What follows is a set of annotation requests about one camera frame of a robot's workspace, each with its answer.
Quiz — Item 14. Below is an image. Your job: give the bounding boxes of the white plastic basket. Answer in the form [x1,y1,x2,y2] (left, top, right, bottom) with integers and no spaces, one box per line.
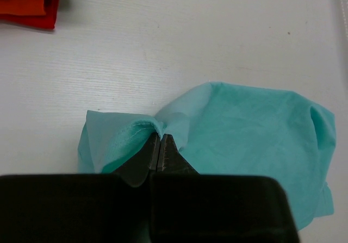
[339,0,348,39]

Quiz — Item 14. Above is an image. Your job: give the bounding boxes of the teal t shirt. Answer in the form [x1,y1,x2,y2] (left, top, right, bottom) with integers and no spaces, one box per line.
[78,82,336,229]

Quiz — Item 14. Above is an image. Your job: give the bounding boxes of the orange folded t shirt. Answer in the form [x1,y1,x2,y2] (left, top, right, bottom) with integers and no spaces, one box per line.
[1,0,46,16]

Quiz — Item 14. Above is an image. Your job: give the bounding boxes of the red folded t shirt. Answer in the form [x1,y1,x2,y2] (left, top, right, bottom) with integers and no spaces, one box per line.
[1,0,59,30]

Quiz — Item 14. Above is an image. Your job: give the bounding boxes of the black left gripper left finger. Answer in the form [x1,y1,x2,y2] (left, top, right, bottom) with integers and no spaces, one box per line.
[1,134,160,242]

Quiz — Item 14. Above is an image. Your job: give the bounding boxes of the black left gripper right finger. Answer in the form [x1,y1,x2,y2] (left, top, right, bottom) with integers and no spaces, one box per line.
[150,135,300,242]

